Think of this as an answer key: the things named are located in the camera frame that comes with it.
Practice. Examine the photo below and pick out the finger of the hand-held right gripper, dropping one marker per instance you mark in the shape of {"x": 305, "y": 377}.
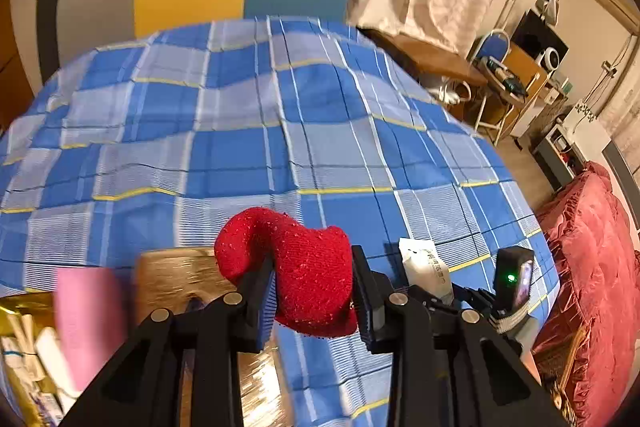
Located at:
{"x": 475, "y": 297}

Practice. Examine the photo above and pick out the purple cardboard box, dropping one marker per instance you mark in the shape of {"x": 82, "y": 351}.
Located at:
{"x": 90, "y": 327}

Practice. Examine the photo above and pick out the printed white mask packet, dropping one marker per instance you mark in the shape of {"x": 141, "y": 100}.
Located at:
{"x": 425, "y": 264}

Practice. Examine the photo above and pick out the blue folding chair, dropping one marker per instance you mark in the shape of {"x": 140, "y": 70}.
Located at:
{"x": 492, "y": 49}

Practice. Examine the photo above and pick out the white round fan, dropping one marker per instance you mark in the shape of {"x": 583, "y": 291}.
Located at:
{"x": 551, "y": 58}

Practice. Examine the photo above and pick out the wooden side table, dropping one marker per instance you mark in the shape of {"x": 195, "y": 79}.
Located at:
{"x": 430, "y": 57}

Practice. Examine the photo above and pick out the black television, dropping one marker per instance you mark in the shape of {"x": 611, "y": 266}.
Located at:
{"x": 537, "y": 34}

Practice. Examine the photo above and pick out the blue plaid tablecloth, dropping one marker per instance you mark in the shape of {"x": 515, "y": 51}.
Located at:
{"x": 325, "y": 132}

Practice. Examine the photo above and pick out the white storage cabinet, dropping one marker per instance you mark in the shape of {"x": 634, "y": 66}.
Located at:
{"x": 587, "y": 132}

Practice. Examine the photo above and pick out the clothes iron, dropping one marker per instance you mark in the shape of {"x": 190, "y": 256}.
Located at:
{"x": 550, "y": 2}

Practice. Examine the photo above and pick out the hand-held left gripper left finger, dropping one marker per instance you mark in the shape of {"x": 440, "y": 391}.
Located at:
{"x": 264, "y": 307}

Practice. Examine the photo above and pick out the wooden wardrobe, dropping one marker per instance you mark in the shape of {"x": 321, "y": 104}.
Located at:
{"x": 10, "y": 72}

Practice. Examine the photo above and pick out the wooden desk board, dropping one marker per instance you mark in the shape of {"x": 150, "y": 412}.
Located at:
{"x": 522, "y": 59}

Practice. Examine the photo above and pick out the red blanket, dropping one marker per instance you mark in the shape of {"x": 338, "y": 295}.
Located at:
{"x": 590, "y": 267}

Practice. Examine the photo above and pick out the wicker chair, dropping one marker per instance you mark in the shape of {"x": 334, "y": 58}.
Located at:
{"x": 560, "y": 357}

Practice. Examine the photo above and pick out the red sock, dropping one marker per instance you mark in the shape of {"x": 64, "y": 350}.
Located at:
{"x": 300, "y": 267}

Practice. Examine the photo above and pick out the black green power tool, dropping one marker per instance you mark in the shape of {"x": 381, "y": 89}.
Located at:
{"x": 505, "y": 77}

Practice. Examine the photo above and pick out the black rolled mat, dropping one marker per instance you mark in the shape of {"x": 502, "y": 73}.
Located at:
{"x": 50, "y": 22}

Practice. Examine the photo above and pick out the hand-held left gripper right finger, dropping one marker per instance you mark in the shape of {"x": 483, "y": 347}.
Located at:
{"x": 367, "y": 307}

